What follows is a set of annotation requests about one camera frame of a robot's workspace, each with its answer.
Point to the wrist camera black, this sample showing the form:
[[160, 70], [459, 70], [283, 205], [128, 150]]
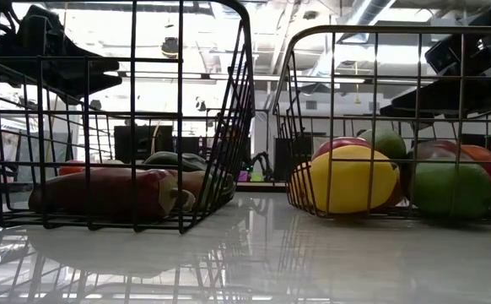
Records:
[[452, 55], [39, 25]]

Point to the wide black cabinet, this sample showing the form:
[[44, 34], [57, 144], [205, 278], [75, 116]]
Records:
[[144, 143]]

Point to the dark green toy vegetable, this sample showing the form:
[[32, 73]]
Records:
[[226, 188]]

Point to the purple box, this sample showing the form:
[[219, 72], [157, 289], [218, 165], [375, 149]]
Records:
[[243, 176]]

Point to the yellow toy lemon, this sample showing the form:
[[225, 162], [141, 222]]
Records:
[[298, 183], [351, 181]]

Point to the black ceiling lamp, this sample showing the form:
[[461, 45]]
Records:
[[170, 46]]

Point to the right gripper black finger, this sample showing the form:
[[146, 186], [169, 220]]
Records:
[[460, 99], [406, 114]]

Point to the red toy apple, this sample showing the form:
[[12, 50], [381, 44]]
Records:
[[338, 143]]

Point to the dark green toy cucumber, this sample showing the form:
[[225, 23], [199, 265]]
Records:
[[174, 160]]

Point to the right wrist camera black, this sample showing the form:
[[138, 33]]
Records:
[[452, 55]]

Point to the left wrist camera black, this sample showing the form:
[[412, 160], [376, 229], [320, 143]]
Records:
[[39, 25]]

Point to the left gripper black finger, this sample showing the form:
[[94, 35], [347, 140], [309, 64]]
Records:
[[85, 84], [85, 61]]

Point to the tall black cabinet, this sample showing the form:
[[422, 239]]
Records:
[[292, 158]]

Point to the green box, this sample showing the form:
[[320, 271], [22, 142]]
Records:
[[257, 177]]

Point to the dark purple eggplant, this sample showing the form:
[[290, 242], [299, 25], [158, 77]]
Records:
[[435, 150]]

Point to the orange toy orange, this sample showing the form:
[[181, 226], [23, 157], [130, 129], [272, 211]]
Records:
[[477, 153]]

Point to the small black cabinet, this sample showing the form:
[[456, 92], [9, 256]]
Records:
[[190, 145]]

